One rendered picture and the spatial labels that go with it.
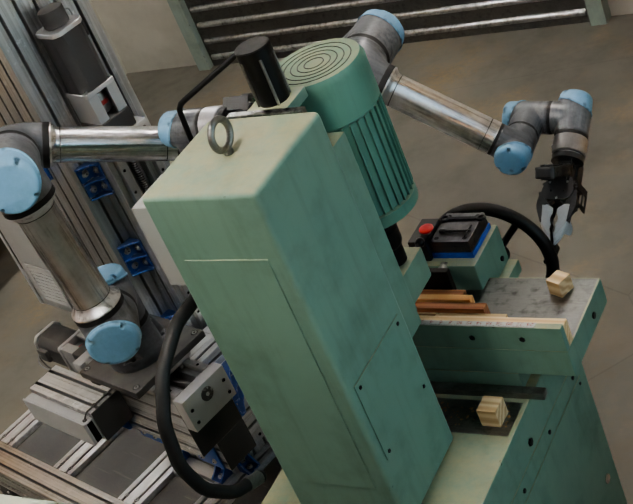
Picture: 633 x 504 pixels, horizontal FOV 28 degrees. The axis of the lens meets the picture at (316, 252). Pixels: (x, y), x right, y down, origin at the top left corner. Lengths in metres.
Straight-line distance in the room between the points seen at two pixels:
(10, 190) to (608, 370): 1.83
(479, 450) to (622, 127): 2.50
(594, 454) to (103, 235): 1.22
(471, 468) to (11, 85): 1.31
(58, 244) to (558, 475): 1.09
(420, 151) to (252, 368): 2.91
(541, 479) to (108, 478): 1.60
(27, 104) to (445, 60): 2.97
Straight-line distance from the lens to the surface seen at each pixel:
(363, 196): 2.12
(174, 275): 2.06
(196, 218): 1.89
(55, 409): 3.08
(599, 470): 2.71
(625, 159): 4.46
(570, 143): 2.79
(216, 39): 6.29
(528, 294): 2.44
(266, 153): 1.89
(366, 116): 2.13
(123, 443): 3.76
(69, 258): 2.59
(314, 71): 2.12
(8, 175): 2.49
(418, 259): 2.36
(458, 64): 5.45
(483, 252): 2.50
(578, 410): 2.59
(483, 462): 2.28
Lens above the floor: 2.35
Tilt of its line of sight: 31 degrees down
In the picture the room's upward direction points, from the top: 24 degrees counter-clockwise
